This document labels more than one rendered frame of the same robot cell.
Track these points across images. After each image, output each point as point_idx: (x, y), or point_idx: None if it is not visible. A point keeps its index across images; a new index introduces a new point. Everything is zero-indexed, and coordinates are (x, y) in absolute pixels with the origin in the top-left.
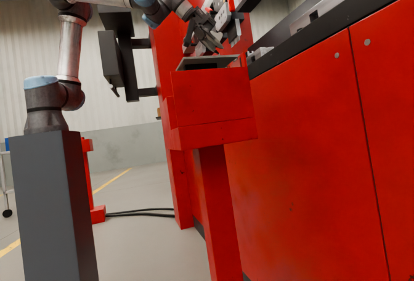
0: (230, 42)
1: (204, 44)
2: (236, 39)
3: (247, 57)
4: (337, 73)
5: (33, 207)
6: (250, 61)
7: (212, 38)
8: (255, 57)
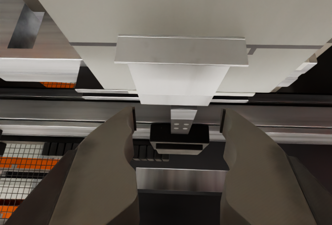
0: (219, 193)
1: (316, 199)
2: (169, 182)
3: (55, 58)
4: None
5: None
6: (44, 38)
7: (65, 163)
8: (3, 40)
